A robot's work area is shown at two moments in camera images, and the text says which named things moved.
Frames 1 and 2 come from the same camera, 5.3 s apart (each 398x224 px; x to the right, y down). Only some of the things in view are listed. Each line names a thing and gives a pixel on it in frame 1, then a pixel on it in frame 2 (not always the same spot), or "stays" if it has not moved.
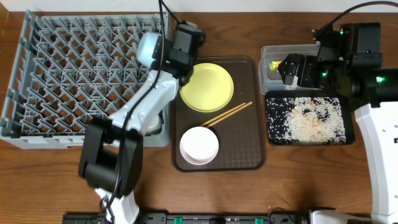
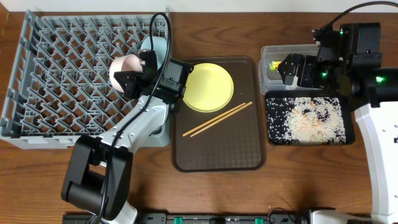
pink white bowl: x=199 y=145 → x=124 y=63
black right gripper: x=308 y=62 stays
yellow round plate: x=211 y=89 stays
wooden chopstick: x=230 y=114 stays
